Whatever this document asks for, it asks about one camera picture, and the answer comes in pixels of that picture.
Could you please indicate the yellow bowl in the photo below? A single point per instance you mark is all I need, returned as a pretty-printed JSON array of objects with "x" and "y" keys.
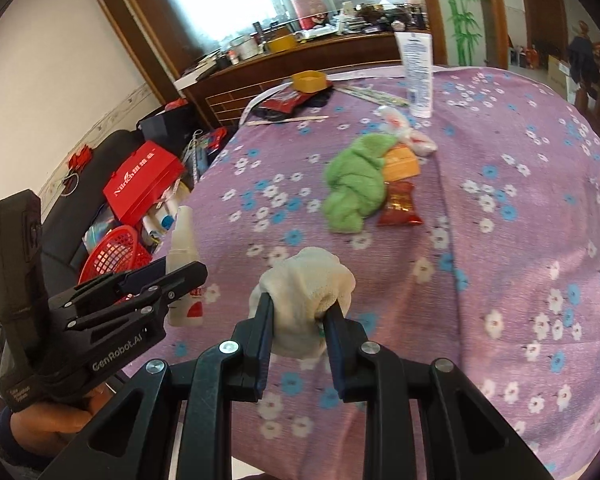
[{"x": 309, "y": 81}]

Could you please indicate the green bamboo wall sticker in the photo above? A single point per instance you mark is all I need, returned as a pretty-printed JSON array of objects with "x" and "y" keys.
[{"x": 460, "y": 10}]

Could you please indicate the red plastic basket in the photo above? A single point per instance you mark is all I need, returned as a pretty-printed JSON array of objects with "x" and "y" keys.
[{"x": 115, "y": 255}]

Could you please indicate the person's left hand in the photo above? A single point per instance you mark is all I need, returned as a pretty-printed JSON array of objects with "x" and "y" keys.
[{"x": 55, "y": 417}]

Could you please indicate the white lotion tube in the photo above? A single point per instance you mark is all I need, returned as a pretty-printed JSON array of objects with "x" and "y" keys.
[{"x": 416, "y": 75}]

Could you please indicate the black leather sofa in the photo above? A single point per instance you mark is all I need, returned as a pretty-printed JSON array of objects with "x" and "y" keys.
[{"x": 115, "y": 142}]

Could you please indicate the black flashlight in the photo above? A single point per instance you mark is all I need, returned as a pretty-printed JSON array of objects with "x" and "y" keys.
[{"x": 258, "y": 31}]

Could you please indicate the paper-sleeved chopsticks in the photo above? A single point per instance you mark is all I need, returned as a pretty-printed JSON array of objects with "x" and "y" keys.
[{"x": 375, "y": 95}]

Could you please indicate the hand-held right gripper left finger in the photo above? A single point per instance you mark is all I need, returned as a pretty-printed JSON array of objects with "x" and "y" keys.
[{"x": 266, "y": 345}]

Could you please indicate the green towel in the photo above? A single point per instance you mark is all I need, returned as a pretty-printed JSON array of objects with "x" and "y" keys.
[{"x": 355, "y": 185}]

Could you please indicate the dark jacket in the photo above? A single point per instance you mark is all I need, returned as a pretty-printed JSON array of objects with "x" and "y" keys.
[{"x": 582, "y": 52}]

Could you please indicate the red gift box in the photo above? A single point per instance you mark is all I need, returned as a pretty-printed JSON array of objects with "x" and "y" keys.
[{"x": 310, "y": 10}]

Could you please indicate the small orange box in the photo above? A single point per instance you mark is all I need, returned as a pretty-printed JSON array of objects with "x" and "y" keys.
[{"x": 401, "y": 162}]

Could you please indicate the navy shopping bag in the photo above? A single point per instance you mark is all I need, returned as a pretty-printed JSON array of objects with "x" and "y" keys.
[{"x": 172, "y": 122}]

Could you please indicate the dark red snack packet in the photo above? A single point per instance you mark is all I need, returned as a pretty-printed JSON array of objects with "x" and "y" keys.
[{"x": 399, "y": 205}]

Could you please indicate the light wooden stick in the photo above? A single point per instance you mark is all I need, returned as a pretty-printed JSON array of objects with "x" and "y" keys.
[{"x": 287, "y": 120}]

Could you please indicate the red foil bag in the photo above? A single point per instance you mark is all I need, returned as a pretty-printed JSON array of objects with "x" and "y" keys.
[{"x": 282, "y": 100}]

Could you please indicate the white sock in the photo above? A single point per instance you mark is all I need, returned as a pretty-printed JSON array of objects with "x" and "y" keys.
[{"x": 305, "y": 285}]

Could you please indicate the red shopping bag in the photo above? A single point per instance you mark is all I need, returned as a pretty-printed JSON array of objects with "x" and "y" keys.
[{"x": 142, "y": 182}]

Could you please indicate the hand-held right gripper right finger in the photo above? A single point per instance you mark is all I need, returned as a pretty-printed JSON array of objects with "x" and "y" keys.
[{"x": 334, "y": 355}]

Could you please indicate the clear red-print wrapper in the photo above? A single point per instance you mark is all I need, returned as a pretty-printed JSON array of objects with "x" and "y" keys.
[
  {"x": 395, "y": 119},
  {"x": 421, "y": 144}
]

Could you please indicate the small white spray bottle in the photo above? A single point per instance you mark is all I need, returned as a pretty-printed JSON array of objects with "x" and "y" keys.
[{"x": 182, "y": 255}]

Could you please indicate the white textured tin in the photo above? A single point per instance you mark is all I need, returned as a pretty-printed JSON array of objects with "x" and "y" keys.
[{"x": 243, "y": 47}]

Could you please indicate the wooden door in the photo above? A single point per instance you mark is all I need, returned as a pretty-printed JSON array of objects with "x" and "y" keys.
[{"x": 545, "y": 10}]

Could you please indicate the yellow box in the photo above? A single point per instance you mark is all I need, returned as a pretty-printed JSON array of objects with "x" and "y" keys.
[{"x": 281, "y": 44}]

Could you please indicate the wooden counter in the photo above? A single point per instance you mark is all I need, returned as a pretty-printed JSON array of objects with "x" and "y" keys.
[{"x": 350, "y": 52}]

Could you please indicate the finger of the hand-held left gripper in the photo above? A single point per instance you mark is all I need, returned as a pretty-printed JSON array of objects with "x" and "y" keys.
[
  {"x": 145, "y": 275},
  {"x": 185, "y": 275}
]

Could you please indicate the red cloth decoration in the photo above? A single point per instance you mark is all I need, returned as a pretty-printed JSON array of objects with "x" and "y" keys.
[{"x": 80, "y": 156}]

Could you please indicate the person's left forearm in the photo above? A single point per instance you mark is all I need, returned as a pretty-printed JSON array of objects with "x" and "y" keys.
[{"x": 5, "y": 425}]

